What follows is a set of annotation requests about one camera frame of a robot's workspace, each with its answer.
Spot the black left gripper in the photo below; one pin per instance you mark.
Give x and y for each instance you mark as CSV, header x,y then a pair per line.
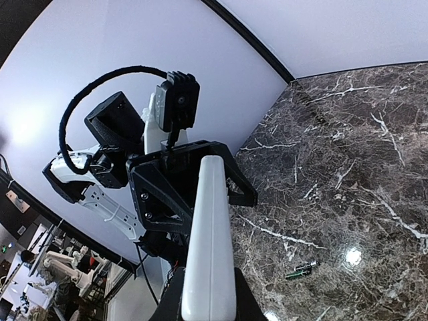
x,y
163,182

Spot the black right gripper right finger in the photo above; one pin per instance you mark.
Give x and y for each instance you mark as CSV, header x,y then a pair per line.
x,y
247,307

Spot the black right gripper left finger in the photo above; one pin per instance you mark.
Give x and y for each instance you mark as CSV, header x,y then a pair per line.
x,y
169,308

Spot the white and red remote control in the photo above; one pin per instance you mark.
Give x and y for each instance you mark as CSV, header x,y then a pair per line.
x,y
209,284

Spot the green black battery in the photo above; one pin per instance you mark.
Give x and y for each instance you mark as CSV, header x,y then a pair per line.
x,y
298,274
307,266

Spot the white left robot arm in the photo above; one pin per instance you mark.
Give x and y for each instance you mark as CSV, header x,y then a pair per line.
x,y
96,178

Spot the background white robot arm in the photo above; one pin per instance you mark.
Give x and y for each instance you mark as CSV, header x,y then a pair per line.
x,y
69,266

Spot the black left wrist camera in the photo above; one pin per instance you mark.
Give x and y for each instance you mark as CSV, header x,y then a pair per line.
x,y
176,105

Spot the black left corner post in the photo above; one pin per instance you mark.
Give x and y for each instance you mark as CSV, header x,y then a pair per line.
x,y
251,39

